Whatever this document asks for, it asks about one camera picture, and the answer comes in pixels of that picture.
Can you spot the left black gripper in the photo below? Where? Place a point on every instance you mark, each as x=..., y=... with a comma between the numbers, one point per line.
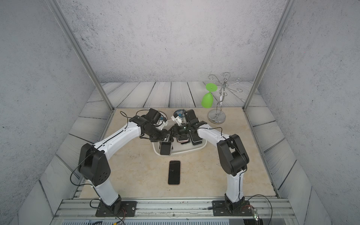
x=162, y=138

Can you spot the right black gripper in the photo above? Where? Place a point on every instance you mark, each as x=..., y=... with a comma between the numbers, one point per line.
x=176, y=128

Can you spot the phone with pink case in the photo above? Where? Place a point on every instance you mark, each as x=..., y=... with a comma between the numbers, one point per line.
x=174, y=174

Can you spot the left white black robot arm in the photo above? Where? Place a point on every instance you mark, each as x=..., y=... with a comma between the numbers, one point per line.
x=94, y=159

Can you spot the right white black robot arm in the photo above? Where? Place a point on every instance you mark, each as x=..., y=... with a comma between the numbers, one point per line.
x=232, y=156

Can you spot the white storage tray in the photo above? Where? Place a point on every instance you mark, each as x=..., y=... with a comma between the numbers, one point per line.
x=178, y=148

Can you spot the small blue white dish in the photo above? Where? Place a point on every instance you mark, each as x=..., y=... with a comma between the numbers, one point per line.
x=179, y=113

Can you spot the green plastic wine glass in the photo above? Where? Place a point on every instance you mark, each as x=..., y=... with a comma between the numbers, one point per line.
x=208, y=98

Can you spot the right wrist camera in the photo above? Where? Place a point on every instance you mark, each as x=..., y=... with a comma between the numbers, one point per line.
x=189, y=116

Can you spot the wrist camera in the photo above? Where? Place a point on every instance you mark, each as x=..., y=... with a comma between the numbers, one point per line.
x=155, y=117
x=189, y=116

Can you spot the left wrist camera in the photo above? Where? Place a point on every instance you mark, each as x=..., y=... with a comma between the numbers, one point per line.
x=155, y=117

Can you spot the silver wire glass rack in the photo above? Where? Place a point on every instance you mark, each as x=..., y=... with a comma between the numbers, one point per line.
x=217, y=116

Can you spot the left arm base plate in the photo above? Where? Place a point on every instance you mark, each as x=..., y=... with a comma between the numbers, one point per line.
x=122, y=209

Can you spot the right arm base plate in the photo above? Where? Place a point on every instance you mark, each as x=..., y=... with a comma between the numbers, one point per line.
x=226, y=208

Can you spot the aluminium front rail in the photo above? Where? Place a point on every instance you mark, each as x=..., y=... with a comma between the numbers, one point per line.
x=176, y=211

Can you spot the right aluminium frame post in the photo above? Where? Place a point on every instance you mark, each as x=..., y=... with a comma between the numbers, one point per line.
x=270, y=51

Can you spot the aluminium frame post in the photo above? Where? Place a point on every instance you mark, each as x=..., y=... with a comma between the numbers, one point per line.
x=60, y=18
x=270, y=51

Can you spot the left aluminium frame post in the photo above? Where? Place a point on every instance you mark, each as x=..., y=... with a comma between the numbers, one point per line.
x=60, y=18

